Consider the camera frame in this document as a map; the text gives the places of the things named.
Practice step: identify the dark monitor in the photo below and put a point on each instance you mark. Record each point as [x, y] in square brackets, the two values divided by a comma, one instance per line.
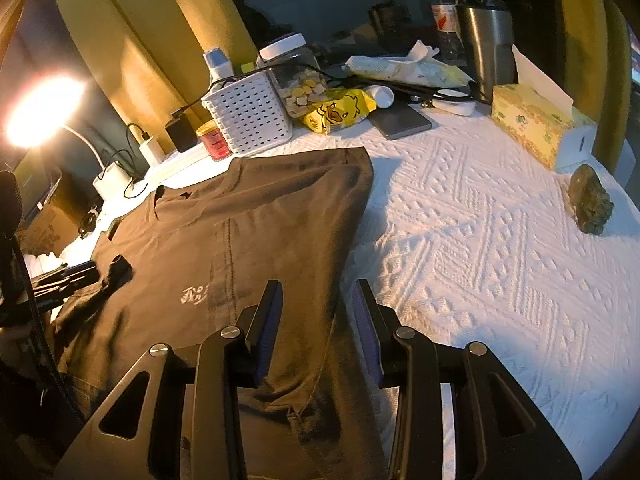
[32, 187]

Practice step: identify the clear jar white lid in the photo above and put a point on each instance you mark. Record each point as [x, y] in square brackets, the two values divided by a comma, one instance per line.
[295, 90]

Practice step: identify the small white bottle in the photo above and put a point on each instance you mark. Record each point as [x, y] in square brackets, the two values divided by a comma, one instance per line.
[381, 96]

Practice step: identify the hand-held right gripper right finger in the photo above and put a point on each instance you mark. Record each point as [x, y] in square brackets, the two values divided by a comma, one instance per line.
[362, 330]

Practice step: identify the wet wipes pack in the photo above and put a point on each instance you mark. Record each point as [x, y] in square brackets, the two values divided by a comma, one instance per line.
[400, 67]

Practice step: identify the red tin can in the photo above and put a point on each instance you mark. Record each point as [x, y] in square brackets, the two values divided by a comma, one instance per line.
[215, 145]

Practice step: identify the grey smartphone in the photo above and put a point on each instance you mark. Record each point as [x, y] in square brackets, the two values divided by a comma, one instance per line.
[400, 120]

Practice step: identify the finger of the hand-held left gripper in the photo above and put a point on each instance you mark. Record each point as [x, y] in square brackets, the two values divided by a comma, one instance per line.
[112, 277]
[75, 274]

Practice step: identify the yellow curtain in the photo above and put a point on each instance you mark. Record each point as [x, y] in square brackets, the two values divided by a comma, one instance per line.
[140, 25]
[585, 35]

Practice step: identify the yellow duck snack bag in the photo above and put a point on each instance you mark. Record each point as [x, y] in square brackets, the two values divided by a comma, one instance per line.
[335, 112]

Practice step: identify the white blue bottle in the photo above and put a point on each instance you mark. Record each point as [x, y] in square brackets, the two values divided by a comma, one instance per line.
[217, 62]

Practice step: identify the steel tumbler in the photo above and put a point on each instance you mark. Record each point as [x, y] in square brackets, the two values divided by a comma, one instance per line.
[487, 50]

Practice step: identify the white desk lamp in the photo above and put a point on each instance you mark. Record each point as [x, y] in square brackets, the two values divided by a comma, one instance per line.
[112, 180]

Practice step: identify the clear water bottle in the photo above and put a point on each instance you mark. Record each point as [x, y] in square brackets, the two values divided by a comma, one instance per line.
[445, 15]

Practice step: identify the brown printed t-shirt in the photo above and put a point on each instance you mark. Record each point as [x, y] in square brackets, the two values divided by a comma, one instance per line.
[200, 240]

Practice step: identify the white textured table cover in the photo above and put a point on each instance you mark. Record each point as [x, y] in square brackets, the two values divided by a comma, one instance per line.
[475, 260]

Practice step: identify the white charger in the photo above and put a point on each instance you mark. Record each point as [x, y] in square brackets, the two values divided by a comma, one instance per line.
[150, 150]

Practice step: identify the dark frog figurine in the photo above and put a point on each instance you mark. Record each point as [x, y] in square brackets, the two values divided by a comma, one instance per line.
[590, 200]

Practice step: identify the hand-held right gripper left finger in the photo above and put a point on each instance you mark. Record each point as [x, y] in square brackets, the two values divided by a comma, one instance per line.
[267, 320]

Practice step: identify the white perforated basket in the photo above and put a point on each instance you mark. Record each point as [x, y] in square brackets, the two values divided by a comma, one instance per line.
[250, 115]

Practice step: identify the yellow tissue box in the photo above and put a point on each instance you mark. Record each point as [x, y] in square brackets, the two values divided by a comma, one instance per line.
[525, 120]

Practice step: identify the black charger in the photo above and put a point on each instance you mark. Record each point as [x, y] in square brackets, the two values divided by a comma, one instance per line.
[180, 132]

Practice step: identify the cardboard box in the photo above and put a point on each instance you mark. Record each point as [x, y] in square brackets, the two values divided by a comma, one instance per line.
[47, 230]

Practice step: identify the white power strip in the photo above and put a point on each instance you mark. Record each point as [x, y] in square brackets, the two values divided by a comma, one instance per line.
[180, 162]

